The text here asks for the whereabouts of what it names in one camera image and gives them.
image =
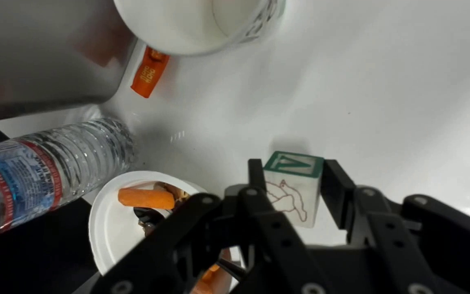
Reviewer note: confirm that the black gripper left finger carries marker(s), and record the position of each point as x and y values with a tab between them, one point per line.
241	233

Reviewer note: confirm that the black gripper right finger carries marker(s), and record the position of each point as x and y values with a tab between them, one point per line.
419	246

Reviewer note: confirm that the small wooden letter block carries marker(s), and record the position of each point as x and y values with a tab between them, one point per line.
293	182

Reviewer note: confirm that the white bowl with food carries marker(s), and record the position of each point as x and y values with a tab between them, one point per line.
143	223

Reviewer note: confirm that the orange sweetener packet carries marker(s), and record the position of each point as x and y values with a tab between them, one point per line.
150	73

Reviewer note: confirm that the patterned paper cup left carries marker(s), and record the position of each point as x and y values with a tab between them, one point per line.
200	27

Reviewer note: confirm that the clear plastic water bottle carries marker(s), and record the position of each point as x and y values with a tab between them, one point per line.
47	171

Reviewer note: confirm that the silver metal appliance box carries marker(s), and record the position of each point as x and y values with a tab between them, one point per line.
60	53

